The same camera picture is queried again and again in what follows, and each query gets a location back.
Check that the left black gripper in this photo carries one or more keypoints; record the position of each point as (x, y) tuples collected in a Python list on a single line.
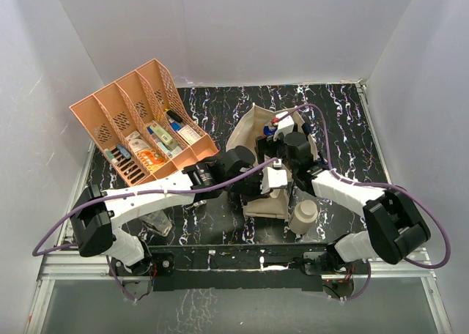
[(257, 193)]

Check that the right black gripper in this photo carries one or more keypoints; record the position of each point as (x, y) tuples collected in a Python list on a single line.
[(263, 144)]

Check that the orange bottle blue cap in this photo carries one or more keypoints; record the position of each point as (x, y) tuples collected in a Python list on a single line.
[(269, 130)]

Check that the beige canvas tote bag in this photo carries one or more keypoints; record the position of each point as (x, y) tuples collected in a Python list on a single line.
[(302, 157)]

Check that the cream cylindrical bottle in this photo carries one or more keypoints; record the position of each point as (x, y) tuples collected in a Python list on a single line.
[(303, 216)]

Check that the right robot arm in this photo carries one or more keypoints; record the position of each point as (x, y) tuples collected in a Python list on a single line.
[(394, 226)]

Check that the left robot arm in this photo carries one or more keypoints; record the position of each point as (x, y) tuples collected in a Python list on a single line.
[(99, 215)]

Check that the white label box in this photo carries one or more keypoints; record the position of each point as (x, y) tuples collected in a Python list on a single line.
[(189, 135)]

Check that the beige small carton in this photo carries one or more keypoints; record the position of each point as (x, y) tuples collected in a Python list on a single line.
[(163, 135)]

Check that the tilted clear square bottle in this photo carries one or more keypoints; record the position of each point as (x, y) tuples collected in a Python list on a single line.
[(157, 222)]

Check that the orange snack packet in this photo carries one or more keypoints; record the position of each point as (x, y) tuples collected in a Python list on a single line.
[(151, 159)]

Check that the pink plastic desk organizer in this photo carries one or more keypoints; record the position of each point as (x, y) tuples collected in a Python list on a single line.
[(118, 116)]

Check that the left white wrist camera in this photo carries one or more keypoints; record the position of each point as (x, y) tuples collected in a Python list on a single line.
[(274, 177)]

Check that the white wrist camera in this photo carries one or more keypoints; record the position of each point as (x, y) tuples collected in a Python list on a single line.
[(274, 177), (283, 123)]

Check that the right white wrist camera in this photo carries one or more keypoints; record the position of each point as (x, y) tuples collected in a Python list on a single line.
[(283, 123)]

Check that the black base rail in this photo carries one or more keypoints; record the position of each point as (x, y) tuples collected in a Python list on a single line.
[(241, 266)]

